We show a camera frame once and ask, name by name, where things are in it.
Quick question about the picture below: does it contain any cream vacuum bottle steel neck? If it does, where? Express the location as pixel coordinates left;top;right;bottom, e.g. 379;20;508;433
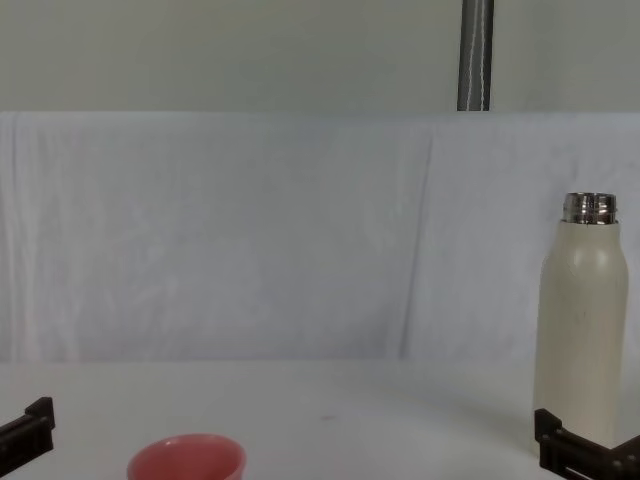
532;191;630;454

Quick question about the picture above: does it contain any grey striped post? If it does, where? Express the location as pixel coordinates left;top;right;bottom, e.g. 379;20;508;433
456;0;496;113

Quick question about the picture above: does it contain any white draped curtain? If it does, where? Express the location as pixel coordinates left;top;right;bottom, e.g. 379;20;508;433
0;110;640;364

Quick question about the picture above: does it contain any white table cloth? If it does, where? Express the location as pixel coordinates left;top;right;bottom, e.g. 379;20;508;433
0;357;640;480

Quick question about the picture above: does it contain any pink cup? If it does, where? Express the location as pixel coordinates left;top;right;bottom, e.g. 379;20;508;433
126;433;247;480

